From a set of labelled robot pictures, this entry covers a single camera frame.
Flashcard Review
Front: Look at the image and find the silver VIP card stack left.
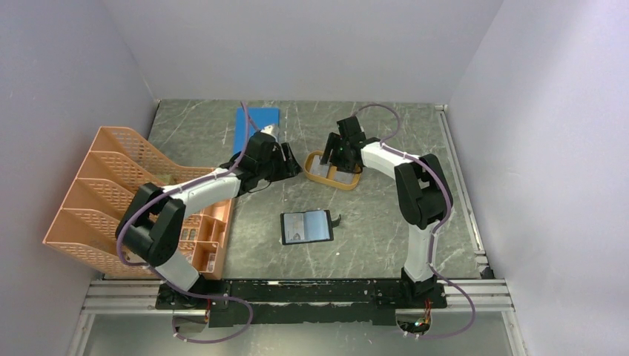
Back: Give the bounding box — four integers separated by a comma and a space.
310, 162, 331, 179

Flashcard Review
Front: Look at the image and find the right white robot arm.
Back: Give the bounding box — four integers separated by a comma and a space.
320, 116, 452, 307

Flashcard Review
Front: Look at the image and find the black card holder wallet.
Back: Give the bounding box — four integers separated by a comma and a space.
280, 209, 342, 245

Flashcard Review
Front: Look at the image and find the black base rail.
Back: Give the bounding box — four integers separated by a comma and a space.
155, 277, 448, 328

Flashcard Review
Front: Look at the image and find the orange mesh file rack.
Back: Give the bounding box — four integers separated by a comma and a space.
42, 127, 234, 280

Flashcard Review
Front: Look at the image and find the blue flat mat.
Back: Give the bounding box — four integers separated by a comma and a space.
232, 107, 280, 156

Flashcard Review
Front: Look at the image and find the yellow oval tray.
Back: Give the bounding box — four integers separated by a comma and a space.
303, 151, 361, 191

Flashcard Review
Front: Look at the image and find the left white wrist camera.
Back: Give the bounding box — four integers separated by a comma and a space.
260, 124, 279, 142

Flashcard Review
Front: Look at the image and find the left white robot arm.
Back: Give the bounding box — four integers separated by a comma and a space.
116, 131, 302, 309

